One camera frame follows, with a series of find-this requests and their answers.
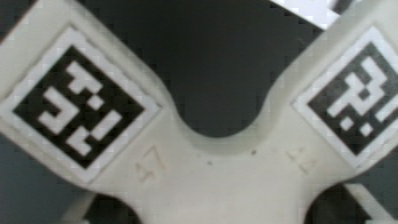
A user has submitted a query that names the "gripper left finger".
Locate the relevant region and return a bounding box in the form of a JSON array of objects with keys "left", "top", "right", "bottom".
[{"left": 58, "top": 190, "right": 144, "bottom": 224}]

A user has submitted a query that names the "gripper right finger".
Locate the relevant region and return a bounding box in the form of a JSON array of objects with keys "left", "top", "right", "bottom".
[{"left": 307, "top": 181, "right": 398, "bottom": 224}]

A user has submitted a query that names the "white cross-shaped table base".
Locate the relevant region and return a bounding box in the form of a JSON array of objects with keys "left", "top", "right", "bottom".
[{"left": 0, "top": 0, "right": 398, "bottom": 224}]

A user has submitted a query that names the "white marker sheet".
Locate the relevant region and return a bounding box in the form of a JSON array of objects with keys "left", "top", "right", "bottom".
[{"left": 270, "top": 0, "right": 355, "bottom": 30}]

